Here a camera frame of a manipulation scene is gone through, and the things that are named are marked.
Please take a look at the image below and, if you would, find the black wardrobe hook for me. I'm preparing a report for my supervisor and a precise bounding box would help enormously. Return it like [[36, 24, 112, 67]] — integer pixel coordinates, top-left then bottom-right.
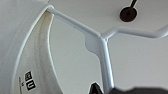
[[118, 0, 139, 23]]

